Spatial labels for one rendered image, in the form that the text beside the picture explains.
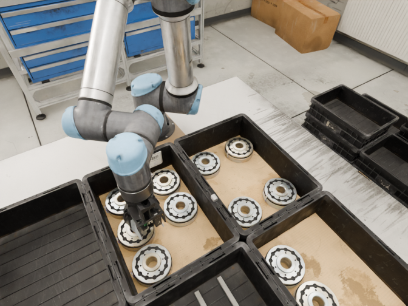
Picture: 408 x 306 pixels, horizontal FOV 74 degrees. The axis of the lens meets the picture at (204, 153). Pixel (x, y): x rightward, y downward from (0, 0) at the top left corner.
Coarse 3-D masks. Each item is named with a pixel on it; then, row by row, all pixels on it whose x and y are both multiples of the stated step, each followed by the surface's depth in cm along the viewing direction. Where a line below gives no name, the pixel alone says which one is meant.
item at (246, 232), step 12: (228, 120) 98; (252, 120) 98; (192, 132) 93; (264, 132) 94; (276, 144) 90; (288, 156) 87; (192, 168) 83; (300, 168) 83; (312, 180) 80; (312, 192) 77; (228, 216) 72; (276, 216) 72; (240, 228) 70; (252, 228) 70
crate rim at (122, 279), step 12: (168, 144) 89; (180, 156) 86; (108, 168) 82; (84, 180) 79; (204, 192) 77; (96, 204) 74; (216, 204) 74; (96, 216) 71; (228, 228) 70; (108, 240) 67; (228, 240) 67; (108, 252) 65; (216, 252) 65; (192, 264) 63; (120, 276) 61; (168, 276) 61; (156, 288) 60; (132, 300) 58
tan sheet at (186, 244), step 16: (112, 224) 81; (192, 224) 81; (208, 224) 81; (160, 240) 77; (176, 240) 77; (192, 240) 78; (208, 240) 78; (128, 256) 74; (176, 256) 74; (192, 256) 74; (144, 288) 69
